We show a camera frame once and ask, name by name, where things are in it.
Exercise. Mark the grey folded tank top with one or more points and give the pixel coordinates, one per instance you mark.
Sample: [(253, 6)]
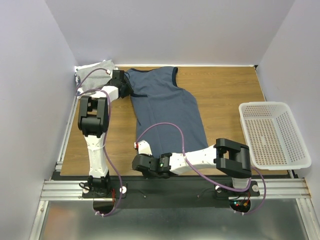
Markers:
[(97, 75)]

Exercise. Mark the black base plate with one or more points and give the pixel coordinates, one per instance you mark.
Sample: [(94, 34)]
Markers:
[(178, 192)]

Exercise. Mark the white plastic basket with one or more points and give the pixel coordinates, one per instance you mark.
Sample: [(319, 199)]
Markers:
[(273, 136)]

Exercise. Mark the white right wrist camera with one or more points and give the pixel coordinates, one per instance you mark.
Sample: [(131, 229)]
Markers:
[(143, 148)]

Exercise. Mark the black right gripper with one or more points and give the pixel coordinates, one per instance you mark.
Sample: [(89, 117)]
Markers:
[(137, 165)]

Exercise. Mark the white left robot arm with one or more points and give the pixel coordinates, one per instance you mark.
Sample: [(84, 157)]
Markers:
[(93, 121)]

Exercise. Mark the aluminium frame rail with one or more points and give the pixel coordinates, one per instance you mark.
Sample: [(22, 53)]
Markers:
[(290, 188)]

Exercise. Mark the blue tank top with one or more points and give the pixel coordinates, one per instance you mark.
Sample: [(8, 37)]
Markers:
[(167, 116)]

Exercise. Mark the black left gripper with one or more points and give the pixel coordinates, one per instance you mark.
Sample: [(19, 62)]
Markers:
[(129, 91)]

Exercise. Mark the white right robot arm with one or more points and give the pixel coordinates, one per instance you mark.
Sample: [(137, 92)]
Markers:
[(230, 157)]

